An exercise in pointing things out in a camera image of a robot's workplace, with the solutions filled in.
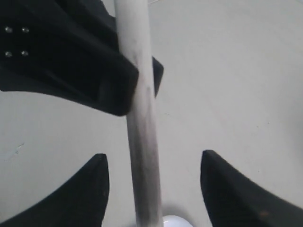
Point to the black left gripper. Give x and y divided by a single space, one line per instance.
40 40

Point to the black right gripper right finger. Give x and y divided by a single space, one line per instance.
233 200

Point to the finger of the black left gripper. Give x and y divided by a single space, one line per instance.
158 71

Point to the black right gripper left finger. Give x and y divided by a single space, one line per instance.
79 202

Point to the white wooden drumstick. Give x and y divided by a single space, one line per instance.
133 28

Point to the white rectangular plastic tray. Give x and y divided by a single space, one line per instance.
175 221

